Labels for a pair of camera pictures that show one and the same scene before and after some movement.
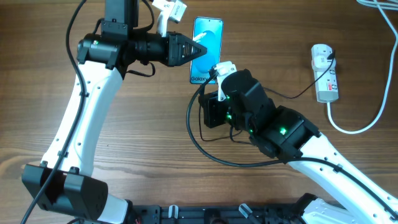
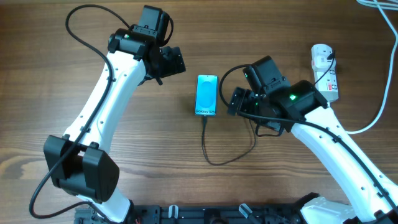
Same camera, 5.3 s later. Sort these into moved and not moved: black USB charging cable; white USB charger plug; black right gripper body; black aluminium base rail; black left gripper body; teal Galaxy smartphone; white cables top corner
Moved: black left gripper body; teal Galaxy smartphone; black USB charging cable; black right gripper body
Not moved: white USB charger plug; black aluminium base rail; white cables top corner
